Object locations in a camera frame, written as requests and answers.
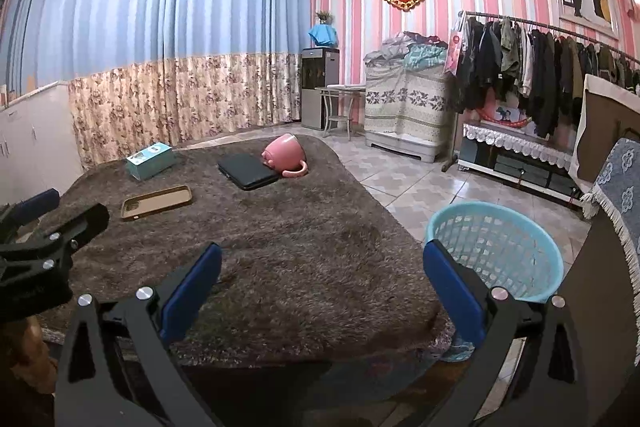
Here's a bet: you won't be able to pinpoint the white lace cloth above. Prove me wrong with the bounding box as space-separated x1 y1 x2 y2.
462 122 577 158

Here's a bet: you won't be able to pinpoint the grey water dispenser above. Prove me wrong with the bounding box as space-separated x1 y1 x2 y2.
299 47 341 132

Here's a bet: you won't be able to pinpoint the black flat case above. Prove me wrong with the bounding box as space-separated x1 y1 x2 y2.
217 152 281 192

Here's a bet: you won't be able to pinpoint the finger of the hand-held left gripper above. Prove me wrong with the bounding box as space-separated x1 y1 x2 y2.
0 203 110 269
0 188 61 241

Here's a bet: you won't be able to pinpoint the black low cabinet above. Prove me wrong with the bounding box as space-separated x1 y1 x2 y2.
457 139 587 208

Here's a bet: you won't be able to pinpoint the teal cardboard box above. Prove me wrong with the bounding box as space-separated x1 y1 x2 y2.
124 142 177 182

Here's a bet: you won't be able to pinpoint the brown phone case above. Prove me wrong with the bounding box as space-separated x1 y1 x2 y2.
120 185 194 222

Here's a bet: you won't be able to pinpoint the blue cloth cover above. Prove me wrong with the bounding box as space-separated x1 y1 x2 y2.
307 24 337 49

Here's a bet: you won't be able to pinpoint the small round table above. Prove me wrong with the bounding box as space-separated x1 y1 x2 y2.
315 85 367 139

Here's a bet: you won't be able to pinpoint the brown board with white frame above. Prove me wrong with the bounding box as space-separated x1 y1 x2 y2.
569 74 640 188

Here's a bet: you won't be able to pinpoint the person's left hand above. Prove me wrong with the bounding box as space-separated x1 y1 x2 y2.
0 317 57 401

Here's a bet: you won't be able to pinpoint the blue plastic basket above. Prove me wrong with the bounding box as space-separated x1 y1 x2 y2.
424 200 565 305

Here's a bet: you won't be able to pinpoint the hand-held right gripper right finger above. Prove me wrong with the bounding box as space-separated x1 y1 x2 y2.
416 238 592 427

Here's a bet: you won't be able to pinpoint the pile of clothes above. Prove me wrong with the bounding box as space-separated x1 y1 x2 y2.
364 30 449 69

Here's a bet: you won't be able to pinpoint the metal clothes rack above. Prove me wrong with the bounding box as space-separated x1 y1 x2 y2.
441 10 640 174

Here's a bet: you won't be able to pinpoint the cabinet under patterned cloth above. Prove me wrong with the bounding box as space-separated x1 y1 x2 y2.
363 61 454 164

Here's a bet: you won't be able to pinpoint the blue floral curtain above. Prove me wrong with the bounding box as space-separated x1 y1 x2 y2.
0 0 314 168

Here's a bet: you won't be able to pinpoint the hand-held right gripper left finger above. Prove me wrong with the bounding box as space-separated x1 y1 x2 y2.
54 242 223 427

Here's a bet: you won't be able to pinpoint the white cabinet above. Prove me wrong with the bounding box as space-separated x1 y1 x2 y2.
0 81 84 208

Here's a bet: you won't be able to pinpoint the pink hanging bag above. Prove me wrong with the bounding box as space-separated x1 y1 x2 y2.
442 29 466 76

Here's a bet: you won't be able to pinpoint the pink mug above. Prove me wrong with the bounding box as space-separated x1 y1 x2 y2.
262 133 309 178

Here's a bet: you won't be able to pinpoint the row of hanging clothes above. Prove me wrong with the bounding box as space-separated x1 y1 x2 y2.
456 15 640 138

